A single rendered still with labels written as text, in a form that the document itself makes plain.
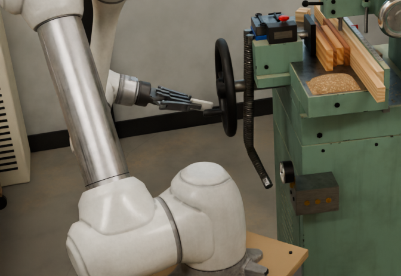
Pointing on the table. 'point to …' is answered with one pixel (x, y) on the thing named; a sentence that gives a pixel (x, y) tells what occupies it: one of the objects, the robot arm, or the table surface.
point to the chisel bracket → (346, 1)
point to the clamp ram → (309, 34)
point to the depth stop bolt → (366, 12)
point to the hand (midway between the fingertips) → (200, 105)
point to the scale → (363, 39)
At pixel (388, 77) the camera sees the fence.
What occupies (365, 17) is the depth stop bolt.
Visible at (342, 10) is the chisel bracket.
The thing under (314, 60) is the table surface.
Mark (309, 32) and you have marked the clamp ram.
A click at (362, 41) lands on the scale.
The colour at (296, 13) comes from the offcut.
